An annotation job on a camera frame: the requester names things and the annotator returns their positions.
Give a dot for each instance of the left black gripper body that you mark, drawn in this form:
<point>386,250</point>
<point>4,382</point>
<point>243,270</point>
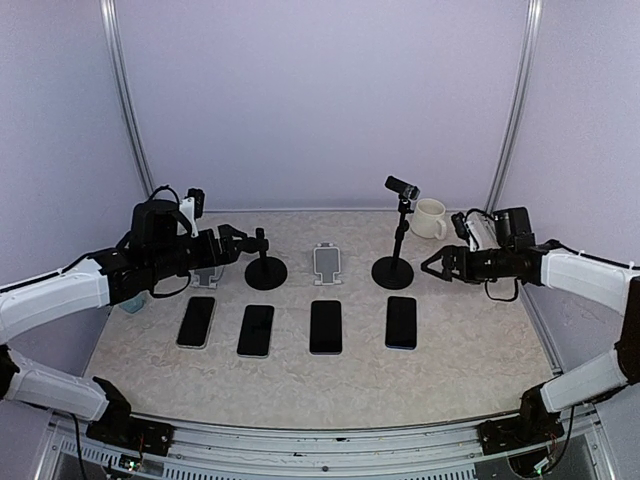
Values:
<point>208,256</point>

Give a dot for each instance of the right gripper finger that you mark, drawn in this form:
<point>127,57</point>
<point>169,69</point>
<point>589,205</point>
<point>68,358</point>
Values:
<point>444,274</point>
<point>446,255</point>

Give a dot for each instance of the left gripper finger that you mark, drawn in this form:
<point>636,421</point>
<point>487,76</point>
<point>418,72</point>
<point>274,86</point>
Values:
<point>231,237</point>
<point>235,251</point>

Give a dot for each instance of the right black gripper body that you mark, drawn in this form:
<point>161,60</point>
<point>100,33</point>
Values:
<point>479,271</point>

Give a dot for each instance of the silver folding phone stand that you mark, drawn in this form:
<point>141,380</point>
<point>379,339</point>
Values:
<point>206,278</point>

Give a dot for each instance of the black round-base phone stand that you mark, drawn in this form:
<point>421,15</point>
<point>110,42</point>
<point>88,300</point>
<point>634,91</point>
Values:
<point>265,272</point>

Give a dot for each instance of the black tripod stand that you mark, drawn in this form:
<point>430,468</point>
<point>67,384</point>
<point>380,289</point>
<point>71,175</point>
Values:
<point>393,272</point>

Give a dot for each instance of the blue phone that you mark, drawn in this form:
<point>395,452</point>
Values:
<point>401,323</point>

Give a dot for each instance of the black phone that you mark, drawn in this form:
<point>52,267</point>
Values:
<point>325,327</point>
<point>255,334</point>

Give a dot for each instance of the white phone stand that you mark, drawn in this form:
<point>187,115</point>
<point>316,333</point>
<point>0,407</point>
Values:
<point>327,264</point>

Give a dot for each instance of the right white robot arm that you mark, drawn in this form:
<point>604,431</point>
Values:
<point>612,284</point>

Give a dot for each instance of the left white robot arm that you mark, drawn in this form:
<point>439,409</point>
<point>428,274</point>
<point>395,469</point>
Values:
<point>163,241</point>

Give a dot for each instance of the cream ceramic mug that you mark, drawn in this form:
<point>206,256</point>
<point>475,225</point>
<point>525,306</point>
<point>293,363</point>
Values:
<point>428,219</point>

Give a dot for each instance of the light blue mug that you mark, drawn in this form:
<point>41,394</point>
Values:
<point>134,304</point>

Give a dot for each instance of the right aluminium frame post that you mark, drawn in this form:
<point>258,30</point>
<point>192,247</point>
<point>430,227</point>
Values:
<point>518,102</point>

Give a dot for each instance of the aluminium frame post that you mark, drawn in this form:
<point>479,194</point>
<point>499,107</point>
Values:
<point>108,9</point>
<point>518,102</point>

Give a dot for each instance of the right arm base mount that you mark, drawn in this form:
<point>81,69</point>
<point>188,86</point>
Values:
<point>513,433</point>

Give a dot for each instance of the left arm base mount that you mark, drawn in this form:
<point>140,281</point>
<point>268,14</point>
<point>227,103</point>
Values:
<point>133,433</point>

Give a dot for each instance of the front aluminium rail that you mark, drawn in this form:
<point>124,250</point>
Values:
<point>450,450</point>

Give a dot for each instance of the left aluminium frame post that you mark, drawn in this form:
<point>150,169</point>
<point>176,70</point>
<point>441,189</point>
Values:
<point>108,9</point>

